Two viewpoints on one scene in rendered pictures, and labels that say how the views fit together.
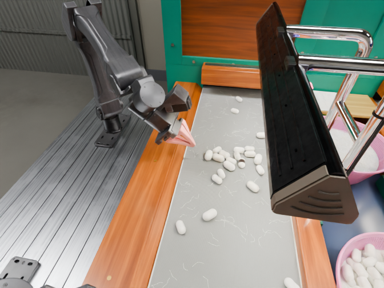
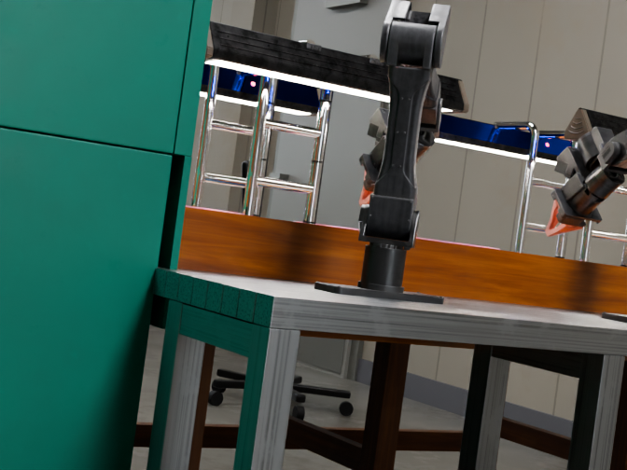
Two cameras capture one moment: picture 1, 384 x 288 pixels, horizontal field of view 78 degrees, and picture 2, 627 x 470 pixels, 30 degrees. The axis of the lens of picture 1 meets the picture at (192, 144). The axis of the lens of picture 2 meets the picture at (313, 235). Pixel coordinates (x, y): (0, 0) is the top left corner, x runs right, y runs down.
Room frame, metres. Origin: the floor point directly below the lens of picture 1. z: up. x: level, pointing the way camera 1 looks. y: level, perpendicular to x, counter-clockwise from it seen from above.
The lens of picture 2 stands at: (1.98, 1.54, 0.76)
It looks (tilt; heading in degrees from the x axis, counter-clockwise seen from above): 0 degrees down; 228
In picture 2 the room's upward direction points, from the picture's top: 8 degrees clockwise
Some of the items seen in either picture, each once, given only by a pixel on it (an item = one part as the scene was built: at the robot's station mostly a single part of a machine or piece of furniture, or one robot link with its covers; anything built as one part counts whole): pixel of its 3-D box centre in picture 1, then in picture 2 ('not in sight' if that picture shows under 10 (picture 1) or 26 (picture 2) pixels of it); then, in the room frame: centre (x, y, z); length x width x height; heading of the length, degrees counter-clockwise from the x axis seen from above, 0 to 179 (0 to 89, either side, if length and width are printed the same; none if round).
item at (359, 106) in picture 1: (327, 102); not in sight; (0.77, -0.52, 0.77); 0.33 x 0.15 x 0.01; 80
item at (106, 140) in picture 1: (111, 122); (383, 269); (0.72, 0.31, 0.71); 0.20 x 0.07 x 0.08; 170
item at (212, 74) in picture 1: (239, 75); not in sight; (0.87, -0.19, 0.83); 0.30 x 0.06 x 0.07; 80
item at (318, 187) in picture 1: (284, 61); (338, 69); (0.43, -0.17, 1.08); 0.62 x 0.08 x 0.07; 170
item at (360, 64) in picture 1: (300, 139); (306, 158); (0.41, -0.25, 0.90); 0.20 x 0.19 x 0.45; 170
